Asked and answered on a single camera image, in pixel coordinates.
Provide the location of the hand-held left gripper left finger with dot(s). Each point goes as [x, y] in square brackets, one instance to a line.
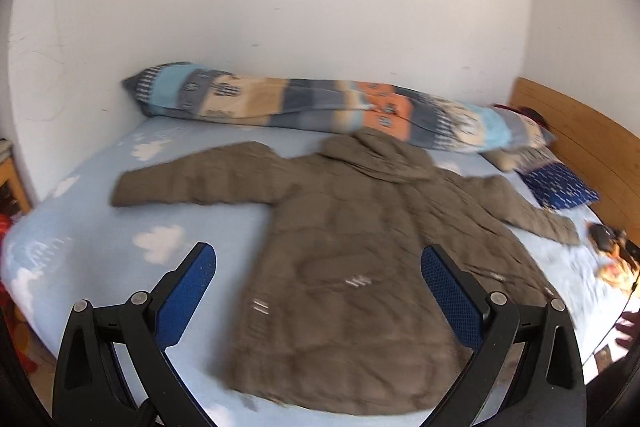
[187, 287]

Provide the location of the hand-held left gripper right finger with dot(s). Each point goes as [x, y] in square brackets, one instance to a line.
[450, 292]

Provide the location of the brown puffer jacket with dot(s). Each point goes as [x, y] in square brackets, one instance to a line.
[340, 232]

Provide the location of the person's right hand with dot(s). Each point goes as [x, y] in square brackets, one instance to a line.
[629, 329]

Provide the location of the bed with cloud-print sheet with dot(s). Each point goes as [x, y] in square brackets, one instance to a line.
[100, 217]

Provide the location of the beige patterned pillow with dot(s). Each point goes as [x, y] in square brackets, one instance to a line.
[505, 159]

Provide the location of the navy dotted pillow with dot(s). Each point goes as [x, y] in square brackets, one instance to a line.
[555, 187]

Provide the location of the small black object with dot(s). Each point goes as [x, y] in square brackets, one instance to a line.
[602, 234]

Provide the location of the orange crumpled item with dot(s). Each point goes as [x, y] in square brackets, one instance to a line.
[615, 272]

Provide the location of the red orange cloth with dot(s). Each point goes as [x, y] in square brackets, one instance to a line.
[20, 337]

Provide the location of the dark red cloth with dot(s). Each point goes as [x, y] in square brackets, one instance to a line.
[530, 113]

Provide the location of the wooden headboard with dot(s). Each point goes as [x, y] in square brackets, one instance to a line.
[590, 142]

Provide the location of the wooden side stand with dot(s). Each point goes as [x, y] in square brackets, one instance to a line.
[12, 177]

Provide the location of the rolled patchwork quilt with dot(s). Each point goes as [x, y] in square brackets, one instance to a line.
[300, 99]

